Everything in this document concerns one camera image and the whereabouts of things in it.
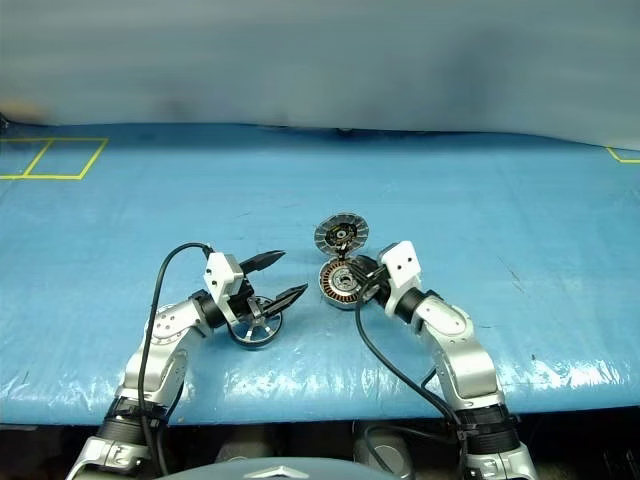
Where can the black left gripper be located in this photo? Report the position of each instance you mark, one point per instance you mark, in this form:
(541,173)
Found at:
(246,302)

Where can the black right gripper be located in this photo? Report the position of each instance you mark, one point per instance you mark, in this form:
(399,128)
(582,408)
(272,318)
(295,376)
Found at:
(372,277)

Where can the white round flange disc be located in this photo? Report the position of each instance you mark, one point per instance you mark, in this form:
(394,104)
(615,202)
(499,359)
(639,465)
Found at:
(352,230)

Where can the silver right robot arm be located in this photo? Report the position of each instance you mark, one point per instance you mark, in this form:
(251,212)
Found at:
(460,345)

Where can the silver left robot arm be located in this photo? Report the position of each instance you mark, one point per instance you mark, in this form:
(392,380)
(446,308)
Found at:
(165,325)

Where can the blue plastic table cover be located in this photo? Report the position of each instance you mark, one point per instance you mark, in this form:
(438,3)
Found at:
(450,210)

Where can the grey rounded shape under table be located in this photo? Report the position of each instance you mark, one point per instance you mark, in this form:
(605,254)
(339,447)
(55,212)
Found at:
(387,452)
(245,450)

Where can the grey rounded robot torso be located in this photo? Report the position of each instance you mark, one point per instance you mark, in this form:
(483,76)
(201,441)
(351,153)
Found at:
(280,472)

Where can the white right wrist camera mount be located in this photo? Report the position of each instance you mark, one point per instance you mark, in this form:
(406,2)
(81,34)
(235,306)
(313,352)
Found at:
(402,265)

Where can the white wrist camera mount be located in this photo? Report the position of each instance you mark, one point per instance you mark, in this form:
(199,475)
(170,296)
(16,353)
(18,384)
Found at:
(402,265)
(222,277)

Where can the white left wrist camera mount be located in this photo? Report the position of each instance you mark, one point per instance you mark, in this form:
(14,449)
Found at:
(222,277)

